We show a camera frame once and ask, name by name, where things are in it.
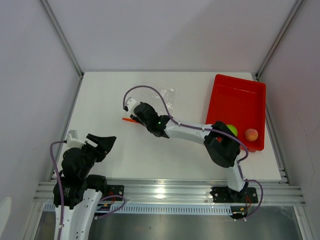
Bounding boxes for clear zip top bag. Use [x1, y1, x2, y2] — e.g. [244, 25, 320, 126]
[121, 87, 176, 125]

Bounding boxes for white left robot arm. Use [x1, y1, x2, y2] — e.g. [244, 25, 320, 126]
[51, 131, 122, 240]

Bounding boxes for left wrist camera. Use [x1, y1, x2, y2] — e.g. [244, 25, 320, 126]
[65, 130, 85, 149]

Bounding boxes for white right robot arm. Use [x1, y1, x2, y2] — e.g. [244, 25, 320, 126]
[124, 98, 249, 202]

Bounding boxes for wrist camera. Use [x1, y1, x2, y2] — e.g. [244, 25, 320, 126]
[124, 97, 138, 113]
[65, 130, 85, 149]

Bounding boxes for peach fruit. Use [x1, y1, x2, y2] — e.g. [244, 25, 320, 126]
[244, 128, 259, 142]

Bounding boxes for green apple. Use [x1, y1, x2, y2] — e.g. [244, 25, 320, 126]
[226, 124, 238, 137]

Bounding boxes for white slotted cable duct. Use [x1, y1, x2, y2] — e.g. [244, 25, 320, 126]
[43, 203, 235, 215]

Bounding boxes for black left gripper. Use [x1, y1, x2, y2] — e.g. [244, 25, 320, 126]
[79, 133, 116, 178]

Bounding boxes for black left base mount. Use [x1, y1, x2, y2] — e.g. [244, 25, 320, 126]
[101, 185, 125, 202]

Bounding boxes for red plastic tray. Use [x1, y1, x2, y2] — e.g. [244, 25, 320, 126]
[206, 74, 267, 153]

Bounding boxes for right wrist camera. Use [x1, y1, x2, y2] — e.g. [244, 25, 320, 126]
[124, 97, 138, 113]

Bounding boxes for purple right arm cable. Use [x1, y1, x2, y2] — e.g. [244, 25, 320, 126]
[122, 85, 264, 221]

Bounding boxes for aluminium mounting rail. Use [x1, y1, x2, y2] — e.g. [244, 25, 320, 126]
[33, 177, 306, 206]

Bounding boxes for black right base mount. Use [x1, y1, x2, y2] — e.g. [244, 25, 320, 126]
[210, 186, 259, 204]

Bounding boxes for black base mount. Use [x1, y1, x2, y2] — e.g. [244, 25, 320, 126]
[210, 186, 259, 204]
[101, 185, 125, 202]

